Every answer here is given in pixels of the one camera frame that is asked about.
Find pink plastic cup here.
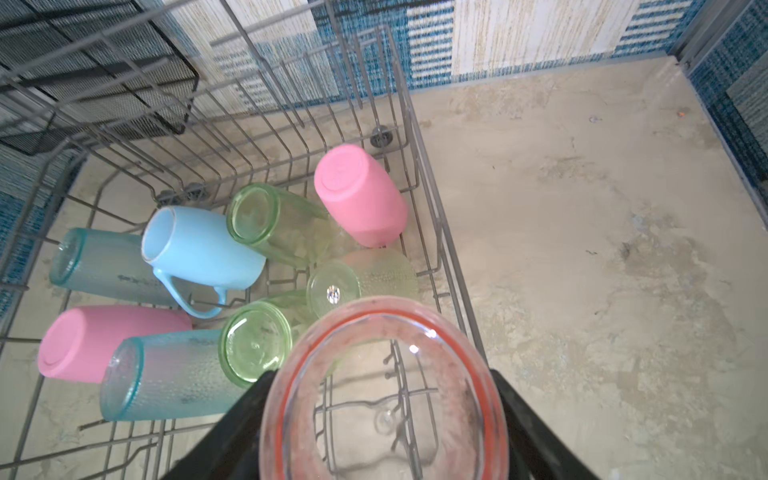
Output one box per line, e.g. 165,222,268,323
314,144,409,248

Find pink translucent cup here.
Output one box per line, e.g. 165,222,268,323
259,296,511,479

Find teal translucent cup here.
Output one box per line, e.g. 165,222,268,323
49,228,177,307

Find black mesh shelf unit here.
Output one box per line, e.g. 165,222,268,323
1,1,200,155

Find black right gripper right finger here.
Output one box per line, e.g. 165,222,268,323
490,369,598,480

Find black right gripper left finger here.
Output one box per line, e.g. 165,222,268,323
164,371,277,480

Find light blue mug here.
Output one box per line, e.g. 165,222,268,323
141,206,266,319

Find grey wire dish rack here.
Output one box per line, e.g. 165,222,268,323
1,1,481,479

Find magenta pink cup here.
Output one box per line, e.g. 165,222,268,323
37,305,192,383

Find green translucent cup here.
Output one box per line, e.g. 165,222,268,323
226,183,360,268

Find yellow-green translucent cup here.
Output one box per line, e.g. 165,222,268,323
306,248,421,318

